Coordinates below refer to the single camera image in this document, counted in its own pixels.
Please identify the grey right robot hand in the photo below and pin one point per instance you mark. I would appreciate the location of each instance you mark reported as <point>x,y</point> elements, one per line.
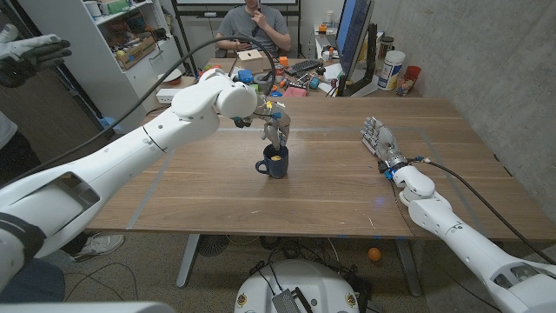
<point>385,143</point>

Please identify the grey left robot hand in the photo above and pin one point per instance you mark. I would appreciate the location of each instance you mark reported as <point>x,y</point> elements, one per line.
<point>278,124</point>

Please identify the yellow lego brick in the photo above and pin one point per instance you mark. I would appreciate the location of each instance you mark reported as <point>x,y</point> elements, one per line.
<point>276,157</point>

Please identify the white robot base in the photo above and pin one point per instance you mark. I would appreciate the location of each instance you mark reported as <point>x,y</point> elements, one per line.
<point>299,287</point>

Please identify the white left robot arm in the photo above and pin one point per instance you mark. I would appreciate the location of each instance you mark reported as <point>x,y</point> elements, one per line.
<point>130,156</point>

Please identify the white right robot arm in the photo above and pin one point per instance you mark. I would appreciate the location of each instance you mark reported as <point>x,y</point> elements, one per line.
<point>469,243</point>

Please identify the clear plastic cup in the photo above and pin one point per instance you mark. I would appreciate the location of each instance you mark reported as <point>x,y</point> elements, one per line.
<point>404,84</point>

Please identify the red plastic cup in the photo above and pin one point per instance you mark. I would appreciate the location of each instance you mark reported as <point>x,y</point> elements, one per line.
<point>413,71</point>

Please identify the orange hand tool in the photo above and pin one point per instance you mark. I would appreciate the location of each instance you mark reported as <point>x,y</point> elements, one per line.
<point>208,67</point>

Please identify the pink cloth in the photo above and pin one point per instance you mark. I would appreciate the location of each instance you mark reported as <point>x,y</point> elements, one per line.
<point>295,92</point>

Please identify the dark blue mug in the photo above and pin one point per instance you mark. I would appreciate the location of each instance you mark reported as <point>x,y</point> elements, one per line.
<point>276,169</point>

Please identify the small blue cylinder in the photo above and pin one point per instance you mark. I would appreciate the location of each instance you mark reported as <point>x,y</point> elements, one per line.
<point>314,83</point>

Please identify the blue plastic box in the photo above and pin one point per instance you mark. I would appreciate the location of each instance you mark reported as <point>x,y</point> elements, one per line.
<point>245,76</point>

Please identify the black keyboard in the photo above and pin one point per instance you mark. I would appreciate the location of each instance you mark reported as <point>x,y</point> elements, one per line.
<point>304,66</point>

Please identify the small cardboard box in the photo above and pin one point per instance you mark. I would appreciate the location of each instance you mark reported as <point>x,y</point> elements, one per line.
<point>249,58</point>

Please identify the white plastic canister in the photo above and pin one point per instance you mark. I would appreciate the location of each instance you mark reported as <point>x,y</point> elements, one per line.
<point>391,69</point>

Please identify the dark jar with black lid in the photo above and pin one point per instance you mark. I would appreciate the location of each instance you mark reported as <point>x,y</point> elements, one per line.
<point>385,47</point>

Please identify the seated person in grey shirt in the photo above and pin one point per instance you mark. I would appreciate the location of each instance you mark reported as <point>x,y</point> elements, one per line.
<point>243,28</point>

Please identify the orange ball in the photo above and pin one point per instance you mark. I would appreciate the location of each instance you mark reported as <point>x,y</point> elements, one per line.
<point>374,254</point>

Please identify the black computer monitor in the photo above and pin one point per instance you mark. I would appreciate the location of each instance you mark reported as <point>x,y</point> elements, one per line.
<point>354,35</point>

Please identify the white power box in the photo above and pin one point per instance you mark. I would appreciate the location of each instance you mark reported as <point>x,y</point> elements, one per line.
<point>165,95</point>

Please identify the grey table leg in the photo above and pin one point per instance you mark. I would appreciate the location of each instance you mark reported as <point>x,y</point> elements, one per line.
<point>187,261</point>
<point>409,269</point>

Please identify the white shelf unit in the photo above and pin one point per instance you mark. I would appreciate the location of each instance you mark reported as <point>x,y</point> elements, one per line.
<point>100,87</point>

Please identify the white sneaker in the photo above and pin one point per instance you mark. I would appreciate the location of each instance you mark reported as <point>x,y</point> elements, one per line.
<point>102,244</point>

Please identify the black and white glove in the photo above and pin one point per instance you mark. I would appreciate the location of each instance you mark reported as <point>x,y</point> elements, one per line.
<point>30,52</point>

